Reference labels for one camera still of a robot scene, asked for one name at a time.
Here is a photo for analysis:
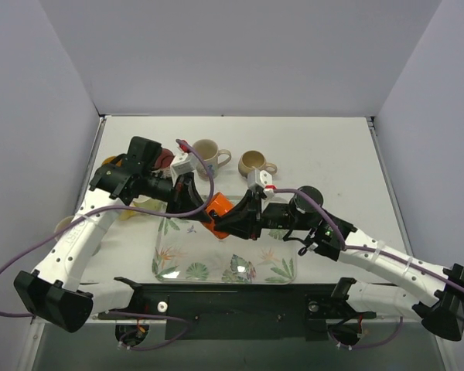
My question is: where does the beige round teapot mug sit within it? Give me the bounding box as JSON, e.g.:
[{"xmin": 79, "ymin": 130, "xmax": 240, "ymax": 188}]
[{"xmin": 238, "ymin": 150, "xmax": 278, "ymax": 179}]

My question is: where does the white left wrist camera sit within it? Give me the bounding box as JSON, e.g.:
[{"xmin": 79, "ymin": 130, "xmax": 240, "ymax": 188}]
[{"xmin": 170, "ymin": 153, "xmax": 198, "ymax": 184}]

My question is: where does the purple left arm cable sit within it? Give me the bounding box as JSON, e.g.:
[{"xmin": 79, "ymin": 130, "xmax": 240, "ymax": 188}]
[{"xmin": 0, "ymin": 138, "xmax": 221, "ymax": 351}]

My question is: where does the orange mug black handle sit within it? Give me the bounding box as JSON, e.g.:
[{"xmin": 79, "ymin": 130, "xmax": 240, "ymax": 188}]
[{"xmin": 201, "ymin": 192, "xmax": 234, "ymax": 240}]

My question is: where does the cream coral pattern mug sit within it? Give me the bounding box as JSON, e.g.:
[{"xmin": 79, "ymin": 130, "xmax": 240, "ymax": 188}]
[{"xmin": 54, "ymin": 216, "xmax": 74, "ymax": 233}]

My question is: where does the floral leaf serving tray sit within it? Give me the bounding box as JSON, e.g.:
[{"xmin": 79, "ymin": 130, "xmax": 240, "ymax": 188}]
[{"xmin": 152, "ymin": 218, "xmax": 297, "ymax": 284}]

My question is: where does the lime green mug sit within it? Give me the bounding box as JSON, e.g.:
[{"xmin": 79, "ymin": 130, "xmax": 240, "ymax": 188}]
[{"xmin": 132, "ymin": 196, "xmax": 165, "ymax": 212}]

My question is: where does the yellow mug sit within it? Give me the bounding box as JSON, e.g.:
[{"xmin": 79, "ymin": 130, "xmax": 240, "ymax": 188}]
[{"xmin": 118, "ymin": 209, "xmax": 139, "ymax": 221}]

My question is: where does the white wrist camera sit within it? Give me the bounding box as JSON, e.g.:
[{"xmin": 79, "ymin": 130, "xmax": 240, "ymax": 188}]
[
  {"xmin": 247, "ymin": 168, "xmax": 276, "ymax": 199},
  {"xmin": 170, "ymin": 153, "xmax": 198, "ymax": 184}
]

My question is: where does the blue butterfly mug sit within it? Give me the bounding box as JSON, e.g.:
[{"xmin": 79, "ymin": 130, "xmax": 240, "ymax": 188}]
[{"xmin": 102, "ymin": 155, "xmax": 121, "ymax": 166}]

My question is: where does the aluminium frame rail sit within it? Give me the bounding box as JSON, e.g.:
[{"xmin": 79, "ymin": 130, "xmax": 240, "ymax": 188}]
[{"xmin": 31, "ymin": 290, "xmax": 449, "ymax": 329}]

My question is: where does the cream floral mug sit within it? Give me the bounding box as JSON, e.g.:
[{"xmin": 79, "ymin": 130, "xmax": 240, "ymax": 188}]
[{"xmin": 193, "ymin": 139, "xmax": 231, "ymax": 180}]

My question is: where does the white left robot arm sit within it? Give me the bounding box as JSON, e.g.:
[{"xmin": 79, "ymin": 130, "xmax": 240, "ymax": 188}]
[{"xmin": 14, "ymin": 136, "xmax": 210, "ymax": 332}]

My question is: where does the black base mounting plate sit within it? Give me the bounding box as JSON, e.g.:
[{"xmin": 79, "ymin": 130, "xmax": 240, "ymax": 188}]
[{"xmin": 100, "ymin": 284, "xmax": 376, "ymax": 341}]

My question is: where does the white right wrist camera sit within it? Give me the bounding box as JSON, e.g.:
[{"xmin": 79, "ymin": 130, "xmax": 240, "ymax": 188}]
[{"xmin": 247, "ymin": 168, "xmax": 276, "ymax": 199}]

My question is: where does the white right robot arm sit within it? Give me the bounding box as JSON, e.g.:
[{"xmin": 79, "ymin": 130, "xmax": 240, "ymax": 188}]
[{"xmin": 206, "ymin": 185, "xmax": 464, "ymax": 342}]

